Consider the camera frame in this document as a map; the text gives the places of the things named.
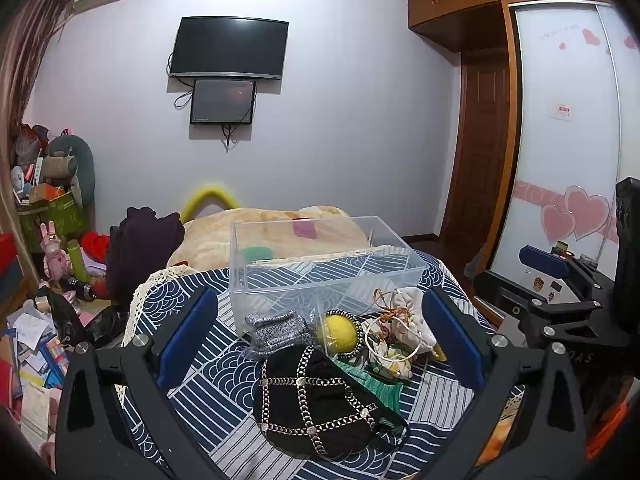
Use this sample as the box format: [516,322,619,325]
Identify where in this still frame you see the brown striped curtain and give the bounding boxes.
[0,0,81,128]

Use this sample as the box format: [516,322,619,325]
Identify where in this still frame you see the black flashlight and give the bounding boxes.
[61,275,99,302]

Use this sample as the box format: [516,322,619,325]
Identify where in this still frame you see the red box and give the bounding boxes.
[0,232,24,282]

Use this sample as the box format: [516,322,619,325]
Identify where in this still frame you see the wooden overhead cabinet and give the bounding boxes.
[406,0,617,54]

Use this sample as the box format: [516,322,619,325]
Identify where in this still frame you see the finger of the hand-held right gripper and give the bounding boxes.
[471,269,603,351]
[518,244,617,307]

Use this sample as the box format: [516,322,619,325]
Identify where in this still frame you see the clear plastic storage box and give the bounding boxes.
[229,215,426,334]

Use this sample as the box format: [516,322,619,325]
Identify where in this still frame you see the yellow ball with black band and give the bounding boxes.
[320,309,365,361]

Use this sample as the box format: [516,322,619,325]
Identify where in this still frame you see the beige plush blanket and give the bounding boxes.
[166,204,369,274]

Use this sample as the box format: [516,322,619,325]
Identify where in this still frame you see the black plastic bag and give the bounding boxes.
[34,287,132,349]

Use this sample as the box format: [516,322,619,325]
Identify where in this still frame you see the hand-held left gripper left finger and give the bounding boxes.
[54,286,221,480]

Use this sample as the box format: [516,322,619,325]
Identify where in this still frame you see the grey knitted hat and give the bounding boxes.
[243,309,315,361]

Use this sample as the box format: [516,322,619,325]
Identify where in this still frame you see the black wall television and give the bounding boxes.
[167,16,290,81]

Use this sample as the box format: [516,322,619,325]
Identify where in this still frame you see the yellow-green foam tube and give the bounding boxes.
[179,185,241,224]

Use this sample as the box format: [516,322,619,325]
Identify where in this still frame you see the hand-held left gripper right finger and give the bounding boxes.
[421,286,589,480]

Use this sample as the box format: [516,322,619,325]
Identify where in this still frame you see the green striped cloth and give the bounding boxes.
[332,357,406,411]

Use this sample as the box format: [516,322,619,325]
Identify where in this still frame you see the green cardboard box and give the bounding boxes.
[17,189,87,257]

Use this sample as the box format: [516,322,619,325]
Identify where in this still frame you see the white heart-printed wardrobe door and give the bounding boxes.
[487,2,640,313]

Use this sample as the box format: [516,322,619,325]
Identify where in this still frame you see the blue wave-patterned bed cover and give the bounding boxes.
[115,246,527,480]

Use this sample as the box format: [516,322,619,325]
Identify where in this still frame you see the pile of papers and books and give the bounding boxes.
[0,304,72,461]

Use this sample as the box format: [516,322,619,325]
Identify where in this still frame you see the small black wall monitor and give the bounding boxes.
[189,79,257,126]

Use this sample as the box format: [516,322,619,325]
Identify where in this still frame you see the dark purple garment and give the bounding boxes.
[105,206,186,307]

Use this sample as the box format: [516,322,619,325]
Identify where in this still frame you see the grey-green curved pillow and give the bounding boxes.
[46,132,96,209]

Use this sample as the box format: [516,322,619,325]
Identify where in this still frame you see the white floral drawstring pouch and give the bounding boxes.
[362,287,449,379]

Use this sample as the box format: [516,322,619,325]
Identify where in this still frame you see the brown wooden door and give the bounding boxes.
[439,47,514,244]

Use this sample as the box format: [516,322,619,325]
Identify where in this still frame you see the red plush toy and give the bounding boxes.
[79,231,111,264]

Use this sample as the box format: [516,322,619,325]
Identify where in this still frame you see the pink bunny toy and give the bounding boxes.
[41,221,72,282]

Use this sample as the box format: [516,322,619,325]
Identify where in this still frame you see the black cloth with silver chains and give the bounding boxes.
[251,343,411,461]

